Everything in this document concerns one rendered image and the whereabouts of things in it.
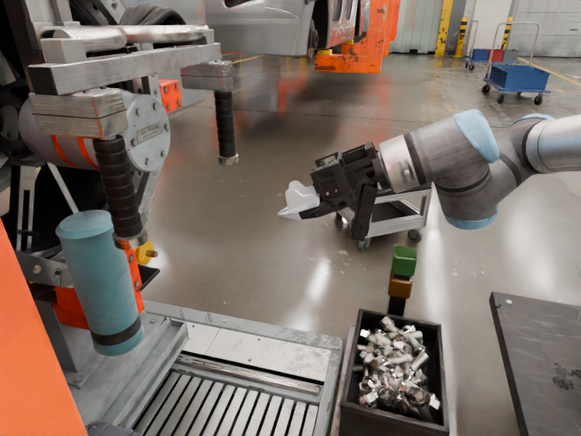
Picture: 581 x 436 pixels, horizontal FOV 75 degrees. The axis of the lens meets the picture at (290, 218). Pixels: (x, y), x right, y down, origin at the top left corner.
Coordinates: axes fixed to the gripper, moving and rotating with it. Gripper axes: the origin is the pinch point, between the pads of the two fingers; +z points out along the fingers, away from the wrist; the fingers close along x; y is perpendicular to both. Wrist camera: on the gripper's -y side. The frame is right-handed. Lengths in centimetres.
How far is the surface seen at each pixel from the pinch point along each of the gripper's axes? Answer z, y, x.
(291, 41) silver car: 32, 34, -258
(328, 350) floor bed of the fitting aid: 18, -59, -25
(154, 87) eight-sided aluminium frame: 23.0, 32.1, -20.8
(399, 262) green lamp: -17.3, -12.7, 6.0
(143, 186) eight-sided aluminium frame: 33.2, 14.1, -11.2
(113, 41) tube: 3.8, 35.9, 15.8
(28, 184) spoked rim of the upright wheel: 40.3, 25.6, 7.4
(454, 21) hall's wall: -253, -94, -1270
